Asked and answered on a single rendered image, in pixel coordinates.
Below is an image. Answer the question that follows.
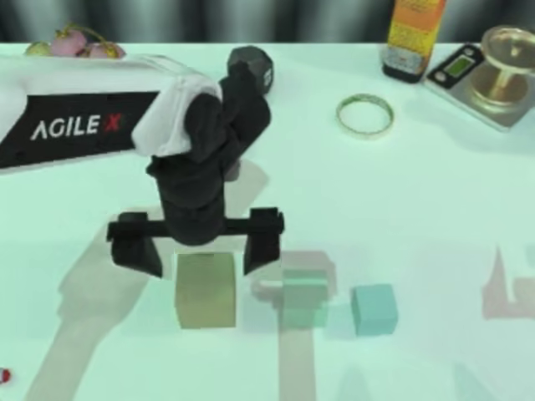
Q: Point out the small teal block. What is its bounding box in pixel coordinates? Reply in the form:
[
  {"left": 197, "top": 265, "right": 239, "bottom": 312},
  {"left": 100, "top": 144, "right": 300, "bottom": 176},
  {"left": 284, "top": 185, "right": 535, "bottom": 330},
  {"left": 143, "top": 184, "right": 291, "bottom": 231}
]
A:
[{"left": 349, "top": 283, "right": 397, "bottom": 338}]

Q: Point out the silver digital kitchen scale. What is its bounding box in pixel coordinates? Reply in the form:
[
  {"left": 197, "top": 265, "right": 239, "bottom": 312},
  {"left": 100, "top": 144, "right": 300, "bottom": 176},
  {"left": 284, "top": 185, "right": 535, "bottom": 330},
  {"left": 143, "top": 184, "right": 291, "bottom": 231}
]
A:
[{"left": 425, "top": 43, "right": 535, "bottom": 133}]

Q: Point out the large tan block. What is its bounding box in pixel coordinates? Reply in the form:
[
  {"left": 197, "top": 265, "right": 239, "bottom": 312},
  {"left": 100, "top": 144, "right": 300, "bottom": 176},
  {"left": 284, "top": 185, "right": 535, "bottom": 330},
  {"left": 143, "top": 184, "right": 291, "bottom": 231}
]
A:
[{"left": 174, "top": 251, "right": 238, "bottom": 331}]

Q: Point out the green fruit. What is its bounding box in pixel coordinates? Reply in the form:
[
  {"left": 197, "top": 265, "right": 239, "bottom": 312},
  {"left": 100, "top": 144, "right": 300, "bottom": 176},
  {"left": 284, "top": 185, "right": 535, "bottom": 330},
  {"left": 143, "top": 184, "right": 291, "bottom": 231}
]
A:
[{"left": 23, "top": 41, "right": 53, "bottom": 57}]

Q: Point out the pale green cube block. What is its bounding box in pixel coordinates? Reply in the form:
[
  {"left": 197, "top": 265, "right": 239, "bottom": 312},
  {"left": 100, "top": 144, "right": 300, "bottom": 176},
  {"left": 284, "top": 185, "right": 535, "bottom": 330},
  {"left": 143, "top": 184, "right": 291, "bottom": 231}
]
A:
[{"left": 282, "top": 269, "right": 331, "bottom": 327}]

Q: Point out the pink fruit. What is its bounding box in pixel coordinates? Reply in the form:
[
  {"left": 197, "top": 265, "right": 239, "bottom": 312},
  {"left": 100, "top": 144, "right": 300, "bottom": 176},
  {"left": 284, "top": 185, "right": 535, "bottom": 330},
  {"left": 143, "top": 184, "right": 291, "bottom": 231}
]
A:
[
  {"left": 83, "top": 41, "right": 126, "bottom": 60},
  {"left": 50, "top": 29, "right": 88, "bottom": 56}
]

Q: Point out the clear tape roll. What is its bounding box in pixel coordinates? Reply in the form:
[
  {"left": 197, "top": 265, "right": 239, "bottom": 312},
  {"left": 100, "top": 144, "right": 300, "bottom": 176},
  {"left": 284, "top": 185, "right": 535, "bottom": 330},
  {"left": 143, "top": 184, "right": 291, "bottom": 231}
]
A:
[{"left": 335, "top": 94, "right": 395, "bottom": 141}]

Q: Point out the bottle with orange label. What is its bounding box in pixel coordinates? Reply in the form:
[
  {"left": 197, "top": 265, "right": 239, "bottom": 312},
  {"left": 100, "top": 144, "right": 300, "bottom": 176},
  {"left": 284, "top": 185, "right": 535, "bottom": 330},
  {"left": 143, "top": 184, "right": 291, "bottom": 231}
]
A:
[{"left": 380, "top": 0, "right": 448, "bottom": 84}]

